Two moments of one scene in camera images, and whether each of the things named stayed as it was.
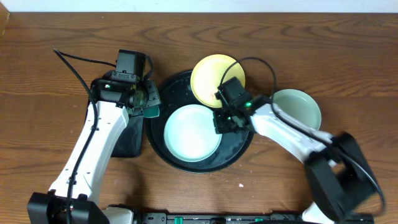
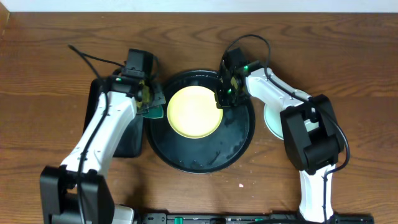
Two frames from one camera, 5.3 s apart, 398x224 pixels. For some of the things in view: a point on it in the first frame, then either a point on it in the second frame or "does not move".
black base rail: (219, 218) does not move
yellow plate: (208, 73) -> (193, 113)
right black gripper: (219, 127) -> (221, 101)
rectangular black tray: (130, 143) does not move
